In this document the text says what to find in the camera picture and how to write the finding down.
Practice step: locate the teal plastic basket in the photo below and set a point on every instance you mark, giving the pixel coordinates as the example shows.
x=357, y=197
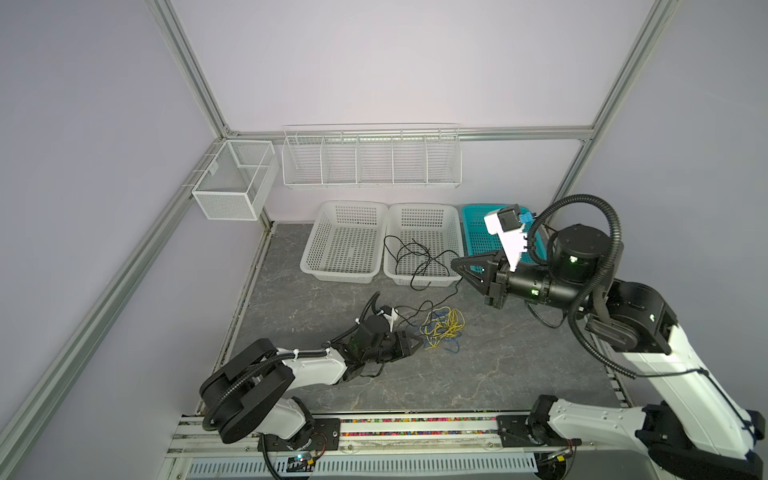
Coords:
x=479, y=241

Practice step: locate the white plastic basket left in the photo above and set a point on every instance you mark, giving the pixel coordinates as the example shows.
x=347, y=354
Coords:
x=346, y=242

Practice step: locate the white wire wall shelf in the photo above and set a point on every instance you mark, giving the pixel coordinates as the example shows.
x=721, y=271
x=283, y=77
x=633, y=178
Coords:
x=372, y=155

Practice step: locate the white mesh wall box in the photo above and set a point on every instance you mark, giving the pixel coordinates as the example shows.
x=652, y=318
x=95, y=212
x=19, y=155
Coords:
x=236, y=182

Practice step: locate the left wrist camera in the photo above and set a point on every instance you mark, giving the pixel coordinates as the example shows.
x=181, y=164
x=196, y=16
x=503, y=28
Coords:
x=390, y=314

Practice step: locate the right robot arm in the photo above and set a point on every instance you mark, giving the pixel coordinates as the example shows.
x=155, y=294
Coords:
x=567, y=259

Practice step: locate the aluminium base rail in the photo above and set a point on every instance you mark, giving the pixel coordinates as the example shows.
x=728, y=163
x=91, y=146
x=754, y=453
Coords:
x=381, y=433

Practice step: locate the white plastic basket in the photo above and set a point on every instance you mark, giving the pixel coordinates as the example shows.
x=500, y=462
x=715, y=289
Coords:
x=346, y=242
x=420, y=242

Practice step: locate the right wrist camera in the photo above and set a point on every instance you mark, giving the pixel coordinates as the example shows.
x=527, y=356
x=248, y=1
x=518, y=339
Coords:
x=507, y=224

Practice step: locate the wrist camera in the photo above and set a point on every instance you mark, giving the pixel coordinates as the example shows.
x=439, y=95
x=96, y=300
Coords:
x=390, y=314
x=507, y=224

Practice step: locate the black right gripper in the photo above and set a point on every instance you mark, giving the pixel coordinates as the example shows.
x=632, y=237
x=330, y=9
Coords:
x=497, y=289

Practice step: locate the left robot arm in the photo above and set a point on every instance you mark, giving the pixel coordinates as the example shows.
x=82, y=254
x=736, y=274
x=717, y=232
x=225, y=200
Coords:
x=251, y=393

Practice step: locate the white vented cable duct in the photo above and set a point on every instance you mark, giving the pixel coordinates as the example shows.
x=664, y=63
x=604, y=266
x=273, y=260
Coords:
x=342, y=466

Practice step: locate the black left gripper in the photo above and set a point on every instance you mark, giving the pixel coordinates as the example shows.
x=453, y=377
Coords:
x=403, y=347

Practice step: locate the white plastic basket middle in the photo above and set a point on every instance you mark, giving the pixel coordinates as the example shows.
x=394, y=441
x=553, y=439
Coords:
x=420, y=242

